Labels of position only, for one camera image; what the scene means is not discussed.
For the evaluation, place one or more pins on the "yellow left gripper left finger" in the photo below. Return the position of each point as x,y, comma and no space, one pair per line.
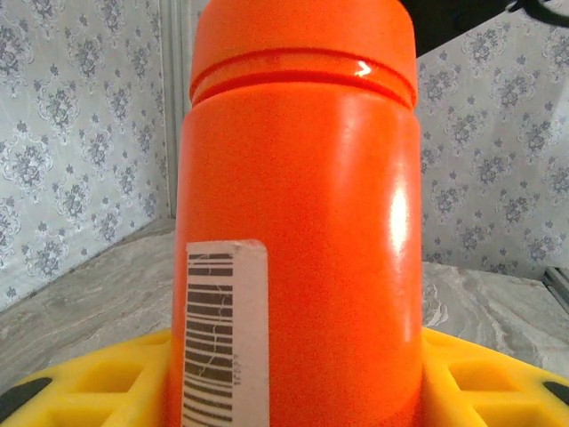
66,378

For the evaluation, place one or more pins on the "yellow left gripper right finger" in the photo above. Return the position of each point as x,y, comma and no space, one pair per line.
511,382

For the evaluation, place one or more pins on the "orange pill bottle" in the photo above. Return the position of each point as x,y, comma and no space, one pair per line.
311,222

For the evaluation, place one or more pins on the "aluminium frame rail beam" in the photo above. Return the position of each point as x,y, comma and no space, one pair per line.
558,289

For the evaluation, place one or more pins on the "aluminium corner post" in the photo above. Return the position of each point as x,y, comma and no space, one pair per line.
178,111

